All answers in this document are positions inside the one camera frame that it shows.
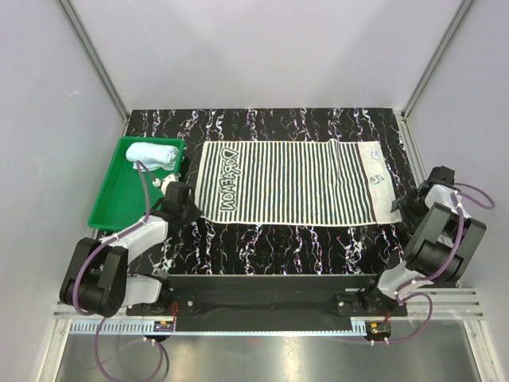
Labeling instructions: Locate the light blue towel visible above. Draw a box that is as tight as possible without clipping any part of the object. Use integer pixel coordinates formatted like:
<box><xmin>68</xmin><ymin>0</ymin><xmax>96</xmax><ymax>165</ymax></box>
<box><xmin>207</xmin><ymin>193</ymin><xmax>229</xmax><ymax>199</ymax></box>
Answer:
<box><xmin>126</xmin><ymin>142</ymin><xmax>180</xmax><ymax>171</ymax></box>

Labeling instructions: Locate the striped green white towel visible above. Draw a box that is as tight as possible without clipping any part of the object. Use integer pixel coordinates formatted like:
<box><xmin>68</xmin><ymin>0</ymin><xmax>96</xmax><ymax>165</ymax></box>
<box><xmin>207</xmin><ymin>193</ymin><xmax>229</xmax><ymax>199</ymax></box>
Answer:
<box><xmin>196</xmin><ymin>139</ymin><xmax>402</xmax><ymax>227</ymax></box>

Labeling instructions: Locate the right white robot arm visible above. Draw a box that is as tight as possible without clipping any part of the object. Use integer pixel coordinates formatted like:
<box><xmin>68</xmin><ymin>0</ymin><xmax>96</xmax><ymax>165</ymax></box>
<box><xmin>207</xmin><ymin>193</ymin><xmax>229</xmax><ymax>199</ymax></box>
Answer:
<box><xmin>361</xmin><ymin>166</ymin><xmax>487</xmax><ymax>316</ymax></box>

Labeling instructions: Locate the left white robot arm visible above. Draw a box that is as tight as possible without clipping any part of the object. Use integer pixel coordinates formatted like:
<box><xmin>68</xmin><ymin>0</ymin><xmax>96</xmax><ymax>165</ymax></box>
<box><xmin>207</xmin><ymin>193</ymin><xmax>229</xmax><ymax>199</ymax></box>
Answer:
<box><xmin>59</xmin><ymin>181</ymin><xmax>201</xmax><ymax>318</ymax></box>

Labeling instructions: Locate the green plastic tray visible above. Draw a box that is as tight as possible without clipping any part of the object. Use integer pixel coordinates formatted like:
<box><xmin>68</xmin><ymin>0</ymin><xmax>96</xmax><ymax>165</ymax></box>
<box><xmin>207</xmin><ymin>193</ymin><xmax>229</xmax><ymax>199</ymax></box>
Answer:
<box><xmin>88</xmin><ymin>136</ymin><xmax>185</xmax><ymax>231</ymax></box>

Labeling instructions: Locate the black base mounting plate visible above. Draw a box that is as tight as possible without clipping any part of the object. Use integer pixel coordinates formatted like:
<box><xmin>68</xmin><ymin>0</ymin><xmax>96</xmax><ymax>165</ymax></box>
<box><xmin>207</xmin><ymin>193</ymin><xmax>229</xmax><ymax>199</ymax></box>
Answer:
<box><xmin>127</xmin><ymin>275</ymin><xmax>407</xmax><ymax>334</ymax></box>

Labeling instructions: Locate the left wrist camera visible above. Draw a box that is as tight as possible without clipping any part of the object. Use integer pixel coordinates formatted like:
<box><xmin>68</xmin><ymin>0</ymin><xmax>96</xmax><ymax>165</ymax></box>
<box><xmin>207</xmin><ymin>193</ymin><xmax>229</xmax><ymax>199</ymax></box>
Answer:
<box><xmin>152</xmin><ymin>173</ymin><xmax>178</xmax><ymax>194</ymax></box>

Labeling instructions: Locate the right aluminium frame post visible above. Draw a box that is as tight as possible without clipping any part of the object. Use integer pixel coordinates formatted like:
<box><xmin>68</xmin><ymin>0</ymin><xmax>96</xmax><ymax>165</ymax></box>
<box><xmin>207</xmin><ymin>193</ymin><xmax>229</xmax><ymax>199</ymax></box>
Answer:
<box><xmin>400</xmin><ymin>0</ymin><xmax>478</xmax><ymax>120</ymax></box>

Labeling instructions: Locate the aluminium frame post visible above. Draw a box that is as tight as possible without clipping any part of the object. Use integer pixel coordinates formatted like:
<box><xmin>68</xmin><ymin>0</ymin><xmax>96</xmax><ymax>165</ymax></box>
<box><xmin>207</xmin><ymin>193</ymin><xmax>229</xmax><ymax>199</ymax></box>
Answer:
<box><xmin>56</xmin><ymin>0</ymin><xmax>130</xmax><ymax>123</ymax></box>
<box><xmin>400</xmin><ymin>0</ymin><xmax>478</xmax><ymax>120</ymax></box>

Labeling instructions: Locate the white slotted cable duct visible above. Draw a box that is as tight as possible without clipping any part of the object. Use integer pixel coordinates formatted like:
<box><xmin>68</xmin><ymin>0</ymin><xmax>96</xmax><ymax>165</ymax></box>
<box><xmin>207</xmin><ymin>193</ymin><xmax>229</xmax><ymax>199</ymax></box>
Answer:
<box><xmin>70</xmin><ymin>318</ymin><xmax>367</xmax><ymax>337</ymax></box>

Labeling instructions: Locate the left aluminium frame post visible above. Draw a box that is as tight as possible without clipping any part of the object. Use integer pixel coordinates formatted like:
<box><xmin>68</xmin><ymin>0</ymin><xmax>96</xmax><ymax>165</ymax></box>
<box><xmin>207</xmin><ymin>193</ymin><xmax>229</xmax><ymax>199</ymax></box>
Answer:
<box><xmin>56</xmin><ymin>0</ymin><xmax>130</xmax><ymax>123</ymax></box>

